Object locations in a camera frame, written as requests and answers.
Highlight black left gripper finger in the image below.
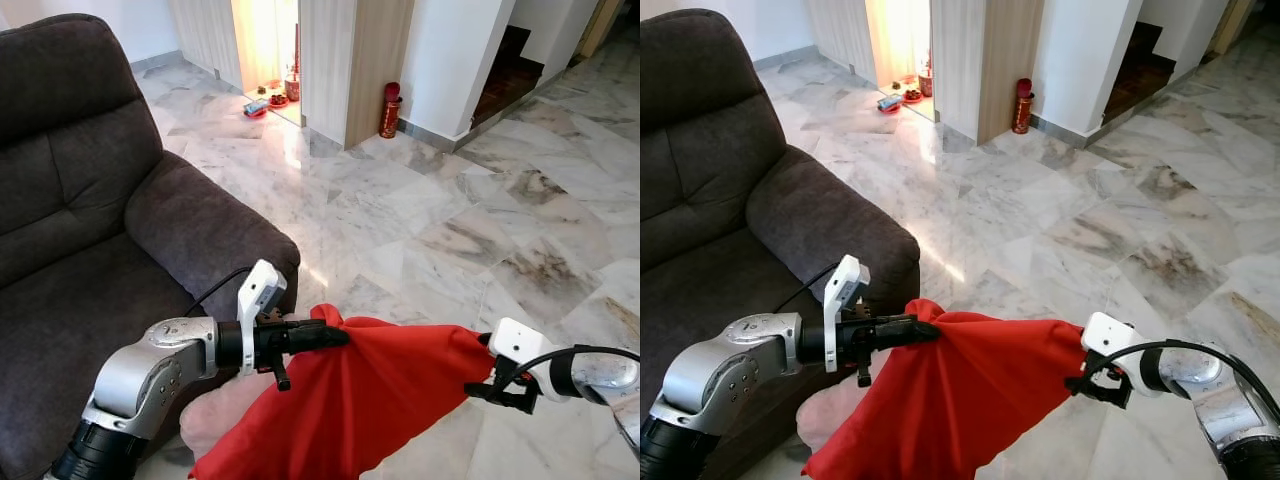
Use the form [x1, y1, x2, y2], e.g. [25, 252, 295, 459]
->
[296, 320, 351, 353]
[888, 315, 943, 350]

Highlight red pillow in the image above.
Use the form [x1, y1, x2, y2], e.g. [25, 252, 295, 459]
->
[190, 303, 496, 480]
[803, 298, 1086, 480]

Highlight dark grey fabric sofa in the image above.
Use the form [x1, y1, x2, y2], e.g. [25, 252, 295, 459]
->
[640, 8, 921, 480]
[0, 13, 301, 480]

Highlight pale pink cushion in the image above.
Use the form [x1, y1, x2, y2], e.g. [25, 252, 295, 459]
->
[797, 385, 863, 453]
[180, 375, 286, 461]

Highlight red fire extinguisher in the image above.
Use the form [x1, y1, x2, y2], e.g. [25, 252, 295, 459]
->
[378, 82, 403, 139]
[1011, 78, 1035, 135]

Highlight wooden slatted cabinet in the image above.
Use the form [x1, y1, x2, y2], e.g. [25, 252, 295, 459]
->
[170, 0, 416, 151]
[805, 0, 1046, 146]

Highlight dark wooden staircase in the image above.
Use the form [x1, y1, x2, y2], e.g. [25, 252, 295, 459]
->
[470, 25, 546, 126]
[1103, 22, 1178, 123]

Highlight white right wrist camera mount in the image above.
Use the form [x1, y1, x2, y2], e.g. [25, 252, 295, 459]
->
[488, 318, 561, 401]
[1080, 312, 1151, 393]

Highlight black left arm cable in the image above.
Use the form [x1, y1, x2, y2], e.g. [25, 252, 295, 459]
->
[185, 266, 253, 319]
[772, 262, 839, 314]

